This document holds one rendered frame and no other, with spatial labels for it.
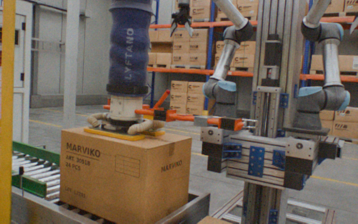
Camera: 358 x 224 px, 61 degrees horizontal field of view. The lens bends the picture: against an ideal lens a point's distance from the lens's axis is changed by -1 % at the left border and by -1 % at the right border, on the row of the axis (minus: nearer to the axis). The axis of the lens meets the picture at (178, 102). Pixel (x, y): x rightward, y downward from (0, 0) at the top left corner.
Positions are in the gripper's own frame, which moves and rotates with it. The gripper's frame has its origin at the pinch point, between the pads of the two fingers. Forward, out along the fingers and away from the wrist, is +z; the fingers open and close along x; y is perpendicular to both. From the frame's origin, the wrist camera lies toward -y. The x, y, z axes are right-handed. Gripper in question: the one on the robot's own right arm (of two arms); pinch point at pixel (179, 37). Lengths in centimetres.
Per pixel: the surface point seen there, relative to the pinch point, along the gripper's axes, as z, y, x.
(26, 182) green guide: 91, -58, 63
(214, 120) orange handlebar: 43, -38, -43
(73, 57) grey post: 4, 132, 251
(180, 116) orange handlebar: 43, -38, -25
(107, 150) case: 62, -55, 4
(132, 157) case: 63, -55, -11
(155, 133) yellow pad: 55, -30, -6
